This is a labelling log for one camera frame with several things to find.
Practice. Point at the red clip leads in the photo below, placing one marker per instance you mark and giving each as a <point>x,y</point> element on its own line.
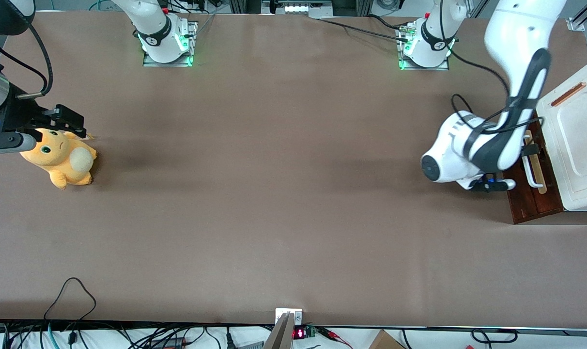
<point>332,334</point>

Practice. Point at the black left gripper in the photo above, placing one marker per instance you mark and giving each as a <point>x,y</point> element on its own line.
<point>530,149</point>

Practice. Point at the aluminium frame profile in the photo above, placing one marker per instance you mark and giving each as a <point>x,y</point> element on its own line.
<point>581,17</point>

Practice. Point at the red digit display module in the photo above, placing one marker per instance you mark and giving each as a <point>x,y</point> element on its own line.
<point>301,333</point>

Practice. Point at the white power strip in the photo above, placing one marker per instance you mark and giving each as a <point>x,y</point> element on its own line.
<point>298,7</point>

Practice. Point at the black power adapter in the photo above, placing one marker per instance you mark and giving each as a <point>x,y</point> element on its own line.
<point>170,343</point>

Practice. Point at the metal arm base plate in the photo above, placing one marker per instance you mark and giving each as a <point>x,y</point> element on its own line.
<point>404,65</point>
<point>193,43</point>

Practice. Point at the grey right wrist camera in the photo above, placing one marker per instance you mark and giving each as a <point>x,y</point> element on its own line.
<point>7,143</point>

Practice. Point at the plain dark wood drawer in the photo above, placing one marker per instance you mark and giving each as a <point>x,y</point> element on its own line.
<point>521,203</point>

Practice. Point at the white plastic lidded box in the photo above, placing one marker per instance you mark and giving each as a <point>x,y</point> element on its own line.
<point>584,145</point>

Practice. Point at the brown cardboard box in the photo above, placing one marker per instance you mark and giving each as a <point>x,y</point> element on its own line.
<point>385,340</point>

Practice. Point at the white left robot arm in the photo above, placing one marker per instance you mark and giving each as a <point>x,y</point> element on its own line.
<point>516,39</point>

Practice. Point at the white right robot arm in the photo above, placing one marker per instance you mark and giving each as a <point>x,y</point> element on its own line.
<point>155,29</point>

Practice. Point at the grey metal bar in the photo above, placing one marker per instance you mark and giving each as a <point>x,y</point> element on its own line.
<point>280,334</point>

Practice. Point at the white mounting bracket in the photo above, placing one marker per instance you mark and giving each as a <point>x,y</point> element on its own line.
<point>296,315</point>

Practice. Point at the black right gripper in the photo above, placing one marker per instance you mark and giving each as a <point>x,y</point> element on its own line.
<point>23,115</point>

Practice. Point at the orange plush toy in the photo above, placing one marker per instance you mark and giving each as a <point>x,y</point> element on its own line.
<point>61,165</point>

